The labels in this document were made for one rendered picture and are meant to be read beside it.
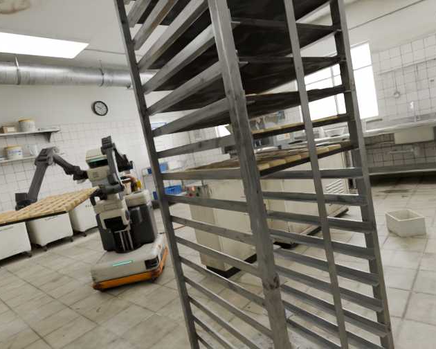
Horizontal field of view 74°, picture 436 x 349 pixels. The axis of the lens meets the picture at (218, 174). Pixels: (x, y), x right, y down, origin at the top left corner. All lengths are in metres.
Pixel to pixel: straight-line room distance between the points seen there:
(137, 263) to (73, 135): 4.05
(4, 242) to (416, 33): 6.88
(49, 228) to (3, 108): 2.20
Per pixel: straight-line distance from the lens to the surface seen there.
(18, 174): 6.05
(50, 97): 6.46
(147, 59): 1.17
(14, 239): 5.38
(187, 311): 1.38
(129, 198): 3.05
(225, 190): 2.47
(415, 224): 3.13
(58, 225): 5.53
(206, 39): 0.81
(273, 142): 2.68
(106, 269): 2.94
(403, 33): 5.72
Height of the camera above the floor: 1.13
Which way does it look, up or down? 6 degrees down
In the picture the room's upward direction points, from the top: 11 degrees counter-clockwise
